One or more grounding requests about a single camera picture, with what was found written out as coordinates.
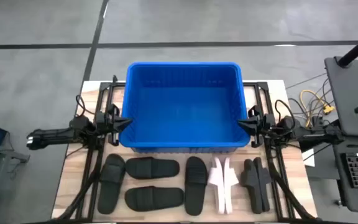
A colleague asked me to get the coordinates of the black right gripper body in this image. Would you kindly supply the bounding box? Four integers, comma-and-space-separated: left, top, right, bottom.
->
249, 105, 275, 147

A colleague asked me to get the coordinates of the blue plastic bin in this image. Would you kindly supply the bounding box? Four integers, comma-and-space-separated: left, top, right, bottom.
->
118, 62, 251, 154

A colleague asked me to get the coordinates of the white paper sheet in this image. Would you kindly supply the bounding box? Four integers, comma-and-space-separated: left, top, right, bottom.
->
303, 148, 316, 167

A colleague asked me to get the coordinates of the black cable bundle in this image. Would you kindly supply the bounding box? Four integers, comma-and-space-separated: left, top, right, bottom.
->
57, 146, 105, 220
264, 146, 319, 220

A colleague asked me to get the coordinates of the thin black floor cable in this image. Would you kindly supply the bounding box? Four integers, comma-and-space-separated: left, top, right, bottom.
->
286, 71, 338, 125

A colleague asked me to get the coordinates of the black slide sandal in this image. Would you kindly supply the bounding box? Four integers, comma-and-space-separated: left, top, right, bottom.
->
125, 157, 180, 180
184, 156, 209, 217
97, 153, 126, 215
124, 185, 185, 212

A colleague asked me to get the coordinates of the black metal table frame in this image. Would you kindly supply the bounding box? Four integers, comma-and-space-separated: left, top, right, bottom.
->
75, 74, 295, 222

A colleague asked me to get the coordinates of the yellow cable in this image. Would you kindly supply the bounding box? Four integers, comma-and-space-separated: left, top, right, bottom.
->
300, 89, 336, 128

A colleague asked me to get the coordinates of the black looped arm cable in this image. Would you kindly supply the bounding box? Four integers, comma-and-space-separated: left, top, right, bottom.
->
75, 94, 96, 118
274, 99, 296, 125

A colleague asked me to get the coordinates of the dark grey side desk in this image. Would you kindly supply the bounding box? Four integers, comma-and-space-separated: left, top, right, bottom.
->
324, 55, 358, 139

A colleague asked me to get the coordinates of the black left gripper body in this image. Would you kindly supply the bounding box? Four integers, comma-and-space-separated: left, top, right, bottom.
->
94, 104, 121, 147

